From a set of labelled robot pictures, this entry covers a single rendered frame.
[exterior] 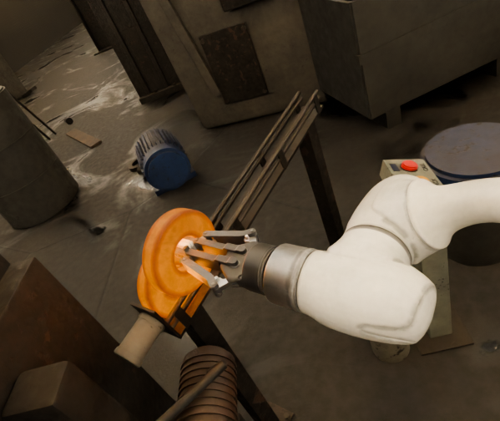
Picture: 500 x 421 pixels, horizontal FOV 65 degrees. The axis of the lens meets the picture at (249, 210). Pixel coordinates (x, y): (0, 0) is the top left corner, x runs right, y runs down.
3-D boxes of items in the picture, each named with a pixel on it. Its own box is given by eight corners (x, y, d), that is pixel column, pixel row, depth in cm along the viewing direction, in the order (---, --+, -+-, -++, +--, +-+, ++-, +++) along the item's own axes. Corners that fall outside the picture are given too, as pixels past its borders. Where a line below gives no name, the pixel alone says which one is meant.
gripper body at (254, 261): (270, 310, 57) (220, 293, 63) (295, 266, 62) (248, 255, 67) (255, 277, 53) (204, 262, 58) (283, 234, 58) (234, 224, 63)
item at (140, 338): (125, 361, 80) (108, 348, 76) (151, 322, 84) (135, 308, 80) (144, 372, 76) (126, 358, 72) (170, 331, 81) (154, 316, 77)
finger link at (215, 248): (242, 252, 60) (247, 246, 61) (190, 238, 66) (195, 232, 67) (250, 269, 62) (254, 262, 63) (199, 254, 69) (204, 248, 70)
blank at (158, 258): (124, 261, 62) (138, 266, 60) (178, 190, 70) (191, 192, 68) (173, 307, 73) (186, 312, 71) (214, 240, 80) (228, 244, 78)
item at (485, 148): (450, 283, 139) (445, 190, 114) (416, 226, 165) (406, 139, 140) (547, 259, 134) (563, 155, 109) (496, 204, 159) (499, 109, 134)
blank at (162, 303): (183, 314, 89) (194, 317, 87) (128, 314, 77) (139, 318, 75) (196, 247, 91) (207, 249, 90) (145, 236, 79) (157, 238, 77)
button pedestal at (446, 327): (425, 363, 122) (404, 218, 86) (398, 301, 141) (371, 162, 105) (478, 351, 119) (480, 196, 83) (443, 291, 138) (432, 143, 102)
